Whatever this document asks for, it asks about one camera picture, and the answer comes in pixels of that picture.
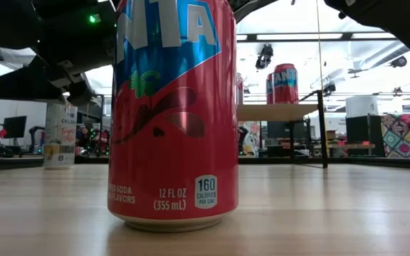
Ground black computer monitor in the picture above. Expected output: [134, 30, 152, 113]
[1, 115, 28, 139]

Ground black cabinet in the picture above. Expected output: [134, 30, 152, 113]
[345, 114, 386, 157]

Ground white Celsius Tropical Vibe can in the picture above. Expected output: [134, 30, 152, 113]
[43, 102, 79, 170]

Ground person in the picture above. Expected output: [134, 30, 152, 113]
[75, 124, 101, 156]

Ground silver Diet Coke can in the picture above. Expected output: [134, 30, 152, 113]
[236, 73, 244, 106]

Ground colourful patchwork quilt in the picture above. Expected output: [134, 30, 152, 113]
[381, 112, 410, 159]

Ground black ceiling camera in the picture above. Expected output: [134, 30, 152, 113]
[255, 43, 274, 70]
[389, 55, 408, 68]

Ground yellow hanging cord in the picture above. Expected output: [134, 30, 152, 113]
[315, 0, 323, 92]

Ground black aluminium table frame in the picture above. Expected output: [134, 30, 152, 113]
[0, 154, 410, 172]

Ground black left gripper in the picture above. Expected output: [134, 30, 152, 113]
[0, 0, 117, 107]

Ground floral patterned cloth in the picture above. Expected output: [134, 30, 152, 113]
[238, 120, 261, 157]

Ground white box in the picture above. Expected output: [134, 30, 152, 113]
[345, 95, 379, 118]

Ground wooden shelf black metal frame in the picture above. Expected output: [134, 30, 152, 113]
[236, 89, 330, 170]

